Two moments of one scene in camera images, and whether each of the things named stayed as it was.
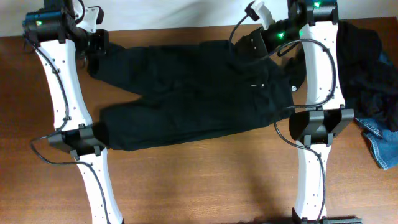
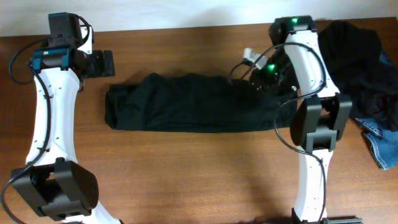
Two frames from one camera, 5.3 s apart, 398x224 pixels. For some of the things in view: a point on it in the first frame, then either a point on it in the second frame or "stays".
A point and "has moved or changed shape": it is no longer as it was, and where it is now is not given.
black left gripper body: x=97 y=43 → x=107 y=63
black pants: x=189 y=92 has moved or changed shape
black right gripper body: x=268 y=40 → x=272 y=76
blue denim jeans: x=384 y=144 stays
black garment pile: x=369 y=81 stays
